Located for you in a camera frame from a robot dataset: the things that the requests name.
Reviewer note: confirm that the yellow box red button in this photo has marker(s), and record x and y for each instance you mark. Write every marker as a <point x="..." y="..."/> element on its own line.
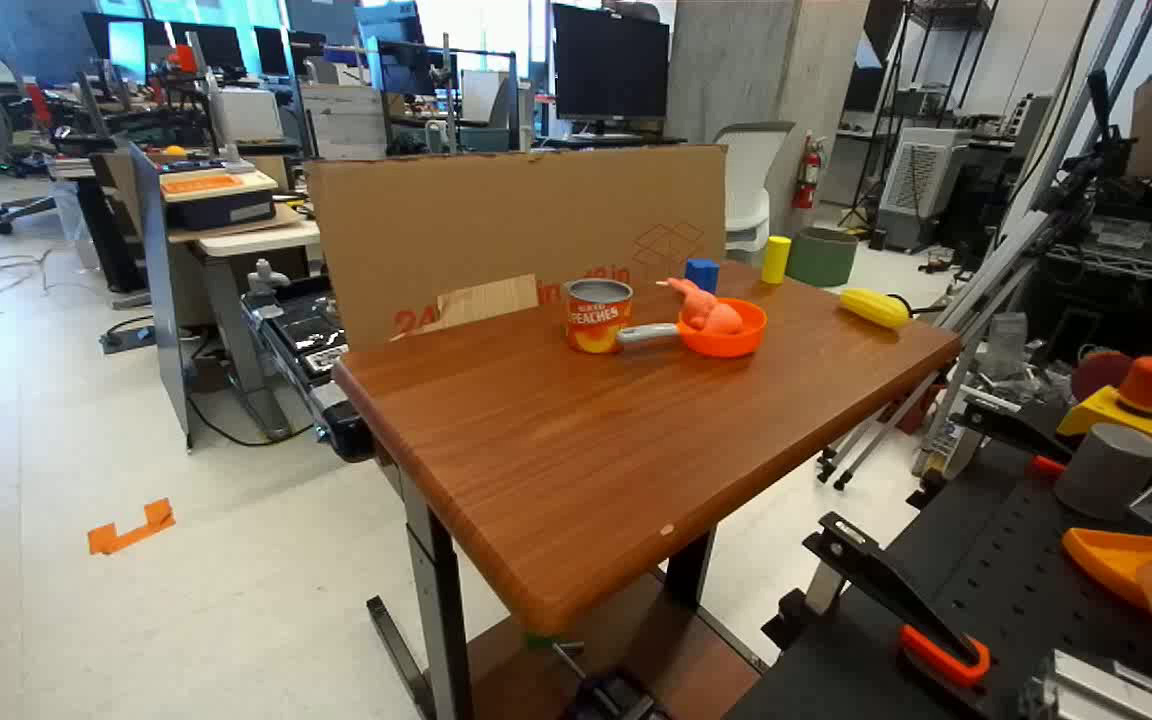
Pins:
<point x="1126" y="401"/>

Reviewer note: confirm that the black computer monitor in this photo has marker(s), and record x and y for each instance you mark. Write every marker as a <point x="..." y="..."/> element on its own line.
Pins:
<point x="611" y="67"/>

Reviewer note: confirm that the orange handled clamp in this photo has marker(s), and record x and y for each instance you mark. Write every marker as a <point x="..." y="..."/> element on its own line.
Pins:
<point x="851" y="559"/>

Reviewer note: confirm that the wooden desk with legs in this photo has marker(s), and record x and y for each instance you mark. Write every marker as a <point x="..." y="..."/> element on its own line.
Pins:
<point x="573" y="499"/>

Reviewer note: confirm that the orange toy figure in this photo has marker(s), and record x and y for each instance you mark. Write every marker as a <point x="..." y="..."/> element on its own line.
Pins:
<point x="701" y="311"/>

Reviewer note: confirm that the grey side desk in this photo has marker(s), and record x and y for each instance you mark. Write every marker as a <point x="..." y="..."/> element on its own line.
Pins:
<point x="204" y="224"/>

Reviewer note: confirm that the red fire extinguisher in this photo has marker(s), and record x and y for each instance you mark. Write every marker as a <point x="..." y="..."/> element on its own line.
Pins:
<point x="808" y="173"/>

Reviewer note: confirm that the black perforated board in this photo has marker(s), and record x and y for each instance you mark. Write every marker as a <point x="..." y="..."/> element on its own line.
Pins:
<point x="986" y="553"/>

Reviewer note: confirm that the yellow cylinder block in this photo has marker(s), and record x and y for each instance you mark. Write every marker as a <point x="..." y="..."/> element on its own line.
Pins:
<point x="772" y="261"/>

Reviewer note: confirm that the brown cardboard panel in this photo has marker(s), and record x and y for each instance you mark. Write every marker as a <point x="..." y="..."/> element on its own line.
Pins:
<point x="402" y="233"/>

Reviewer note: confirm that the silver metal handle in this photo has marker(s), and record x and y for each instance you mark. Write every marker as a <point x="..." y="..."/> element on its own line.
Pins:
<point x="644" y="338"/>

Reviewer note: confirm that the grey cylinder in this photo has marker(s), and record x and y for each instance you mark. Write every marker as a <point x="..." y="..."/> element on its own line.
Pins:
<point x="1104" y="472"/>

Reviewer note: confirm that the blue cube block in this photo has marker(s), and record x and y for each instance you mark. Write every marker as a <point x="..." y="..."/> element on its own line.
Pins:
<point x="701" y="272"/>

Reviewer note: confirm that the green box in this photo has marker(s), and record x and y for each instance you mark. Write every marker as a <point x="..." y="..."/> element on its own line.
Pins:
<point x="822" y="258"/>

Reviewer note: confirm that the orange floor tape marker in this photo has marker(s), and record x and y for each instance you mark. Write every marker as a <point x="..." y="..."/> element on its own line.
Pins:
<point x="115" y="537"/>

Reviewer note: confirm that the orange bowl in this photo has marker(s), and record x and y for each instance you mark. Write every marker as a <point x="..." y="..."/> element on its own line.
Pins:
<point x="738" y="345"/>

